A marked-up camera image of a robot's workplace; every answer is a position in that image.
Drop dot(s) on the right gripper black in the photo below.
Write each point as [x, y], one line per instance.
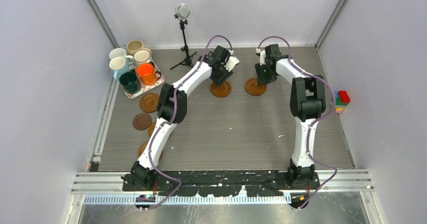
[261, 77]

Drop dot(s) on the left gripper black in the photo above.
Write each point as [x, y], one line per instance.
[219, 81]

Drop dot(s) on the light brown wooden coaster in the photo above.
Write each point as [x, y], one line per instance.
[253, 88]

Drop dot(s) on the glossy brown wooden coaster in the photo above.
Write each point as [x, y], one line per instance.
[222, 90]

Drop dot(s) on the floral serving tray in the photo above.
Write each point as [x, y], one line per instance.
[144, 88]

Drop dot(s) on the matte brown wooden coaster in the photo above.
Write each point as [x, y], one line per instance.
[149, 102]

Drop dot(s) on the beige mug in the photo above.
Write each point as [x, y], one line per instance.
[134, 46]

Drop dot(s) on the orange-brown wooden coaster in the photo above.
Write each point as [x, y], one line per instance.
[151, 128]

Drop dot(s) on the dark walnut small coaster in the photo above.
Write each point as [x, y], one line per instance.
[142, 121]

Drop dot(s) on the small orange-brown coaster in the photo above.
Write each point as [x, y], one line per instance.
[142, 148]

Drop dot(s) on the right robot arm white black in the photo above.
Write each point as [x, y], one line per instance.
[307, 104]

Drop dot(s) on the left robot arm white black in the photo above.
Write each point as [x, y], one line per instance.
[171, 111]

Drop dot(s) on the microphone on black tripod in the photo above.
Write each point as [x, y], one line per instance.
[182, 12]

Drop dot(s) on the orange mug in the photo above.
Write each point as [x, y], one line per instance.
[148, 74]

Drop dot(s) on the cream brown-rim mug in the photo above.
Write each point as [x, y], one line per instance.
[142, 56]

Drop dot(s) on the colourful toy brick stack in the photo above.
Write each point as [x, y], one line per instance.
[342, 99]

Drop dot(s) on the dark green mug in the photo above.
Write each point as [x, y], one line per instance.
[130, 82]

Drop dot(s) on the light blue white mug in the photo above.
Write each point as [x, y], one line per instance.
[121, 65]

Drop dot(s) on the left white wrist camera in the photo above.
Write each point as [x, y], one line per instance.
[231, 63]

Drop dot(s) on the aluminium frame rail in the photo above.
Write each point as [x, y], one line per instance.
[106, 188]

